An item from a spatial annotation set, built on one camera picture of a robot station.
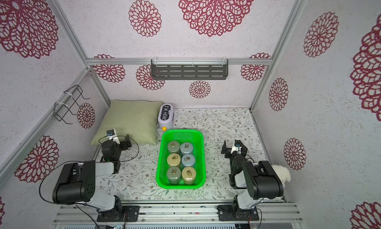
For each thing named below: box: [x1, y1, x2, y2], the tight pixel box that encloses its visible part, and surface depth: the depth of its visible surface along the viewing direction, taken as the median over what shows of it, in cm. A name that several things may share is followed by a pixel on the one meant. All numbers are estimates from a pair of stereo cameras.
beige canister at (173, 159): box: [166, 153, 182, 167], surface depth 85 cm
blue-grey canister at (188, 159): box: [181, 153, 196, 167], surface depth 85 cm
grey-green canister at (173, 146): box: [167, 140, 181, 154], surface depth 91 cm
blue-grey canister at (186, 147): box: [180, 142, 193, 154], surface depth 90 cm
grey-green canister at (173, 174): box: [166, 166, 182, 185], surface depth 80 cm
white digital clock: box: [157, 103, 175, 132], surface depth 105 cm
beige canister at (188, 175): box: [181, 166, 197, 185], surface depth 79 cm
